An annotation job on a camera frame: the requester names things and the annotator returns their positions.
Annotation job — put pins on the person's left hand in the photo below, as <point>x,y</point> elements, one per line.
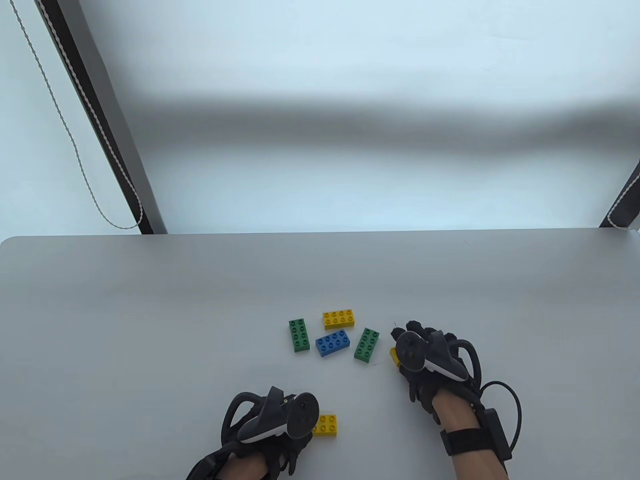
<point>280,450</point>

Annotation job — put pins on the person's right hand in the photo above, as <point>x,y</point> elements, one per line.
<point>422,392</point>

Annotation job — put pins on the yellow lego brick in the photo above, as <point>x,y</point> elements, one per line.
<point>394,356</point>
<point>339,318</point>
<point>327,425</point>

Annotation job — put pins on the green lego brick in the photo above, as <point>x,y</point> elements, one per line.
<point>299,335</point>
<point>366,345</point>

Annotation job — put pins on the blue lego brick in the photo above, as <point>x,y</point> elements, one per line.
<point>333,343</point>

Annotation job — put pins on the person's right forearm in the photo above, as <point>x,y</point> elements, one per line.
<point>452,412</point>

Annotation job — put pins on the person's left forearm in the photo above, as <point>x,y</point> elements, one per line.
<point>245,470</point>

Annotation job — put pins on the black motion controller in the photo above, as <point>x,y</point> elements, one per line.
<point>270,420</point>
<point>435,357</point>

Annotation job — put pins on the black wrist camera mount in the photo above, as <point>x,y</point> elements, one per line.
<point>205,465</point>
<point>497,432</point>

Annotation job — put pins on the black frame post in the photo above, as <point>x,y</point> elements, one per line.
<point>116,120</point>
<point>625,212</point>

